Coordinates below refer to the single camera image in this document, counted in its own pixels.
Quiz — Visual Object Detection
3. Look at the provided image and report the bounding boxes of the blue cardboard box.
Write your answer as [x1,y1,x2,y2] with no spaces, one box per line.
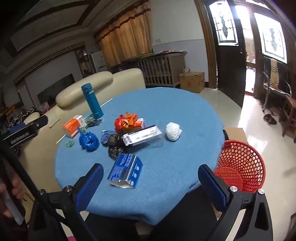
[107,153,143,189]

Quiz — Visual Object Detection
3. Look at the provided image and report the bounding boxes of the blue tablecloth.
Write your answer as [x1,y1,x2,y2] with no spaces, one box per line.
[55,87,225,226]

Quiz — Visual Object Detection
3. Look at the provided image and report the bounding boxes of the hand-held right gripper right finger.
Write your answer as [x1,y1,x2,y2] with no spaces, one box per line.
[198,164,274,241]

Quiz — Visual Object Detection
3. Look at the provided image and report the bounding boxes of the striped towel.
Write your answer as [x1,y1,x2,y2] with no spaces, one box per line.
[269,58,279,88]

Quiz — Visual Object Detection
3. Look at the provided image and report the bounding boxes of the person's left hand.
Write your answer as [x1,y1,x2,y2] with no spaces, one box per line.
[0,173,27,219]

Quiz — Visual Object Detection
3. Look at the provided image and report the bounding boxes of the small blue sachet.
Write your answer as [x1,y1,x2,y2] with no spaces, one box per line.
[100,130,112,145]

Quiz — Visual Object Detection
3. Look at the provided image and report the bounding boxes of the thin white stick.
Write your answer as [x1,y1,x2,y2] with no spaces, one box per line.
[57,98,113,143]

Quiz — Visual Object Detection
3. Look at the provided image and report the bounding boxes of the metal frame chair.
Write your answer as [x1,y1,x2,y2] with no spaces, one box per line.
[262,56,293,113]

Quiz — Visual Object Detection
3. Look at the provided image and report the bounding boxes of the white and orange medicine box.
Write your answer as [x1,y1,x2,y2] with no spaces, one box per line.
[122,118,147,133]

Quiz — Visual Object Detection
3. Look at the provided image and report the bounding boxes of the red mesh basket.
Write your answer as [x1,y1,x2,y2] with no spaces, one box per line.
[213,140,266,193]

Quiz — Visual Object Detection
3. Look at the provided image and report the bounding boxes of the white refrigerator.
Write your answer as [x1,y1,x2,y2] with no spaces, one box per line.
[91,50,106,73]

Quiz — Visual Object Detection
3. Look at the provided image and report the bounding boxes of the plain brown cardboard box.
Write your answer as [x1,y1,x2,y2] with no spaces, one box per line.
[179,72,205,93]

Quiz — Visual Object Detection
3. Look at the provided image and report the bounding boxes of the wooden chair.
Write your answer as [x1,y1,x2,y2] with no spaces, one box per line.
[279,95,296,143]

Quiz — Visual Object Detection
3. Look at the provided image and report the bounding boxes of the dark door with stained glass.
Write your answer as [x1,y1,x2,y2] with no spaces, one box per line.
[205,0,247,108]

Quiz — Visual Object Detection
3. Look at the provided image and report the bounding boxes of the beige curtain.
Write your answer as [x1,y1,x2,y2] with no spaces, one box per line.
[94,1,154,67]

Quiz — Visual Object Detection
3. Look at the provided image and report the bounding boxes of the wooden display shelf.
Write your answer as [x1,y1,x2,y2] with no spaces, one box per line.
[75,45,95,78]

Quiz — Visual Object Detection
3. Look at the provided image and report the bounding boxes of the clear bag of green candies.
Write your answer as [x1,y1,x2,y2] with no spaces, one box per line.
[84,117,103,128]

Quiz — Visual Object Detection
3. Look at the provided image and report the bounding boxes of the orange bag with red ribbon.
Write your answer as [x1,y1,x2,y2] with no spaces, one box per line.
[121,112,144,128]

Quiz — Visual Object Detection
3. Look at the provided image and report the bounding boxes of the black cable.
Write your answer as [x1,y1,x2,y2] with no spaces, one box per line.
[0,142,70,224]

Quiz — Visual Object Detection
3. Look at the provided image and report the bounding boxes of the blue plastic bag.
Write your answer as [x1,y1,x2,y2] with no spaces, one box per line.
[77,127,100,152]

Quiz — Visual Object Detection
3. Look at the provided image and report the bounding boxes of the teal thermos bottle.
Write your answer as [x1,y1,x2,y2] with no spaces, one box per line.
[81,83,104,119]

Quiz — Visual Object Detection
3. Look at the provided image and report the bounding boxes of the black television screen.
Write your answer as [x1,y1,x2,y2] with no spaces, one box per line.
[37,73,75,105]

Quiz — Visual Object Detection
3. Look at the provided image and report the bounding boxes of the cardboard box with red stripe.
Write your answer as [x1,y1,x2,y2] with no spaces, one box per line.
[222,127,249,149]

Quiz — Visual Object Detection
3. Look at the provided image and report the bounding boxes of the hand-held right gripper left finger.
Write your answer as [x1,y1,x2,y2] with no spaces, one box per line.
[28,163,104,241]

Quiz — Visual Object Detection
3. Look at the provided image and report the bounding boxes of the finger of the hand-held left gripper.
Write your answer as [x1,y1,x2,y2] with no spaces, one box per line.
[24,115,49,131]

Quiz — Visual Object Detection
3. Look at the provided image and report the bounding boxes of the floral patterned cloth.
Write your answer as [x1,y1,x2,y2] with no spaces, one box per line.
[7,107,43,130]

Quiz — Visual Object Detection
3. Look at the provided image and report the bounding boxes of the white plastic ball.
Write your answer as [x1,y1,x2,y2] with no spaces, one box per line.
[165,122,183,142]

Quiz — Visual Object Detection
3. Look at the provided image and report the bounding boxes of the red plastic bag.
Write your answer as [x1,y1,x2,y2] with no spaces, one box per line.
[115,115,126,133]

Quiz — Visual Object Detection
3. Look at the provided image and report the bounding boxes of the wooden slatted crib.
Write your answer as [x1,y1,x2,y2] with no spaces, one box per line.
[121,52,186,88]

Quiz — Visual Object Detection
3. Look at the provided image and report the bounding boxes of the cream leather sofa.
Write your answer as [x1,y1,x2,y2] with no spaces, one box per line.
[17,68,147,209]

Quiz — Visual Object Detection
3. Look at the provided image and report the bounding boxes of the dark patterned plastic bag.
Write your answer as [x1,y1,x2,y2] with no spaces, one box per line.
[107,133,126,160]

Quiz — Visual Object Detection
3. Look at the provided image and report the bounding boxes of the long white and blue box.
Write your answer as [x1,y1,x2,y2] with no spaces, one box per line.
[122,125,163,146]

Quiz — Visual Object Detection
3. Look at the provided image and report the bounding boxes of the open door leaf stained glass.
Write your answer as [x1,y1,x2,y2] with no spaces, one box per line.
[250,9,292,100]

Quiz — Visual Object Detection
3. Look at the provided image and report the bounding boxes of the clear plastic wrapper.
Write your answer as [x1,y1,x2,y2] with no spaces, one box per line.
[144,133,163,149]

